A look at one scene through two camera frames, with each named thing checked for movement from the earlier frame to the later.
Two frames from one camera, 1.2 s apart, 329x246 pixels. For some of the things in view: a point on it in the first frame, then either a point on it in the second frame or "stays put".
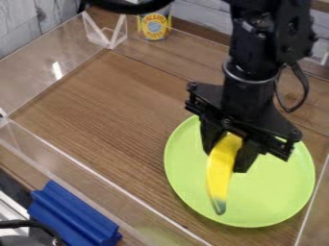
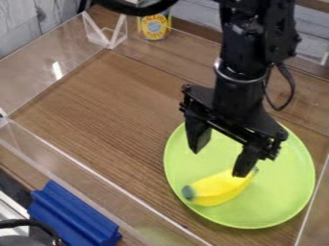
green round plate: [266, 195] stays put
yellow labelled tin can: [154, 25] stays put
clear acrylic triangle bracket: [107, 36] stays put
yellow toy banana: [219, 170] to [214, 190]
